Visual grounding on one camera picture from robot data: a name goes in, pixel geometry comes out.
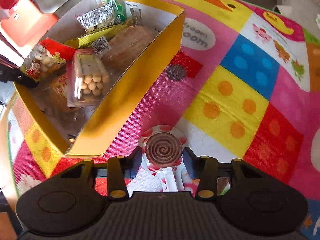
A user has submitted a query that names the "colourful cartoon play mat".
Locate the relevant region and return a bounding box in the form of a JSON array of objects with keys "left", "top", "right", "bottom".
[{"left": 12, "top": 0, "right": 319, "bottom": 239}]

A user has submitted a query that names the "chocolate swirl lollipop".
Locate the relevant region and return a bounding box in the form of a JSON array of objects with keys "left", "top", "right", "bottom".
[{"left": 138, "top": 125, "right": 187, "bottom": 192}]

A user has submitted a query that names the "green white snack packet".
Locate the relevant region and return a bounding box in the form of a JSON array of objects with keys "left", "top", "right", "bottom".
[{"left": 76, "top": 0, "right": 126, "bottom": 33}]

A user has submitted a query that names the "clear biscuit stick pack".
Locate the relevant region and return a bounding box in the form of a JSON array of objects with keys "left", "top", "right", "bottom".
[{"left": 67, "top": 49, "right": 110, "bottom": 107}]

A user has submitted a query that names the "yellow cardboard box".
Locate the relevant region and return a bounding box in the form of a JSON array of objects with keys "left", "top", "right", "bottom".
[{"left": 15, "top": 0, "right": 185, "bottom": 158}]

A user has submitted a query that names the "bread in clear bag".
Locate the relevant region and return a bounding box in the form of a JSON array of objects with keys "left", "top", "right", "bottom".
[{"left": 101, "top": 25, "right": 158, "bottom": 72}]

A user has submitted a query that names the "small ball biscuit bag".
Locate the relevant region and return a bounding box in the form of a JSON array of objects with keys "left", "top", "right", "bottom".
[{"left": 21, "top": 38, "right": 76, "bottom": 81}]

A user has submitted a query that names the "yellow wafer bar wrapper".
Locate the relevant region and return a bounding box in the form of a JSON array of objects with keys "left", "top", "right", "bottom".
[{"left": 64, "top": 24, "right": 127, "bottom": 49}]

